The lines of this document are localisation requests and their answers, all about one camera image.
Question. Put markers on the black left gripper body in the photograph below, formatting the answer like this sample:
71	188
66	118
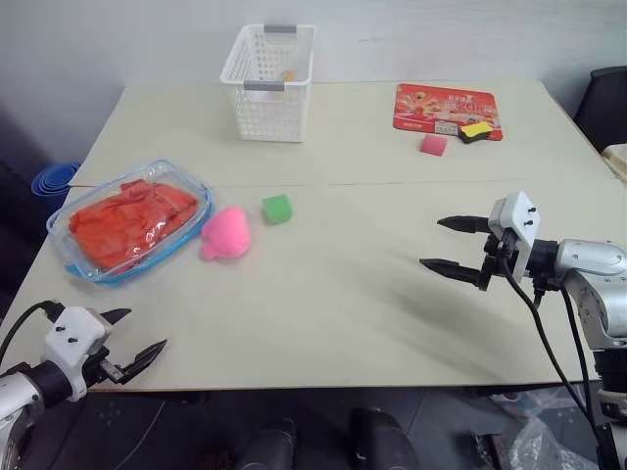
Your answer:
100	364

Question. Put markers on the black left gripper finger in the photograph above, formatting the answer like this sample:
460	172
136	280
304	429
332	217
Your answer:
116	315
147	355

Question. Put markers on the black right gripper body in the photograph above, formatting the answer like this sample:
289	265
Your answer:
500	257

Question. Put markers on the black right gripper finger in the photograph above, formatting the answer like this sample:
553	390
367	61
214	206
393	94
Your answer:
463	223
453	270

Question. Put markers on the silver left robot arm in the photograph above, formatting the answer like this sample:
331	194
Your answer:
17	391

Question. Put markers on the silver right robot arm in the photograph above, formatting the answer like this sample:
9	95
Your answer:
595	274

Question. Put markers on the red cloth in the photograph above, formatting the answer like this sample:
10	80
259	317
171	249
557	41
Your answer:
132	220

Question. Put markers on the clear container with orange cloth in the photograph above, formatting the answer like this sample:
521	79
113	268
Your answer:
63	225

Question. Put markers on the clear plastic bag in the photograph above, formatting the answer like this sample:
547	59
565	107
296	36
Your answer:
544	440

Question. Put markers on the pink foam cube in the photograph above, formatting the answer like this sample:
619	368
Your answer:
434	145

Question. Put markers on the yellow and black sponge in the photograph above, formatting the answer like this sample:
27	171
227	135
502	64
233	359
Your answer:
476	132

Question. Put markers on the red printed mat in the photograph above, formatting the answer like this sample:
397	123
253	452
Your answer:
431	105

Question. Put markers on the pink plush toy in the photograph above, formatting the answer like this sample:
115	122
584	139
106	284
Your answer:
226	234

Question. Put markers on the dark rounded shape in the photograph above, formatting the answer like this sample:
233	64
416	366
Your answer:
269	445
384	440

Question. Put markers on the black chair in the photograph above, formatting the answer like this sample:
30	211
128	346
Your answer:
605	108

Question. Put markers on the green foam cube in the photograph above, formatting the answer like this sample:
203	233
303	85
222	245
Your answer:
277	209

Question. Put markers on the white perforated plastic basket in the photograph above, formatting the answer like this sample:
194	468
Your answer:
269	110

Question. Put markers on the small tan object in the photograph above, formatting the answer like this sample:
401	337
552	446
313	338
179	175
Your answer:
288	76

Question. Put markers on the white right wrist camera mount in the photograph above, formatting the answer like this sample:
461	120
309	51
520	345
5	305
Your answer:
519	220

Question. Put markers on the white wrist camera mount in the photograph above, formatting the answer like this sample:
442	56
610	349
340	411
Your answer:
73	333
519	220

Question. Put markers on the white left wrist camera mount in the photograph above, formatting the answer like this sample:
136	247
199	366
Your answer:
73	333

